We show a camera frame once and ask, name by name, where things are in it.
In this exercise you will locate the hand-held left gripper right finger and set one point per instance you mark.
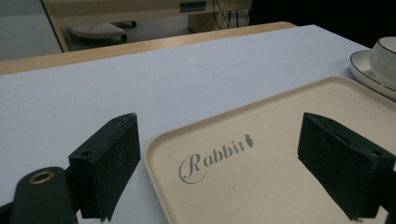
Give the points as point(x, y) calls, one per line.
point(339, 168)

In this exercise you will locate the white saucer with dark rim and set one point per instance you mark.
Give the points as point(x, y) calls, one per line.
point(362, 70)

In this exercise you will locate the cream plastic tray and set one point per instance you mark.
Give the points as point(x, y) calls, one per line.
point(264, 186)

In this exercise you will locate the grey chair base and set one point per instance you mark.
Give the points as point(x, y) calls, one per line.
point(96, 31)

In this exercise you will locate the white cup with dark rim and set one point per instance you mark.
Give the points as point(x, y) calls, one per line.
point(386, 60)

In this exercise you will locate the beige desk with drawer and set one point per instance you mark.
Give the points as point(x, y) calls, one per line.
point(124, 9)

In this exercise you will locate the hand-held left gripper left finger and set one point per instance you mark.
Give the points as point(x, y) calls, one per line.
point(107, 168)

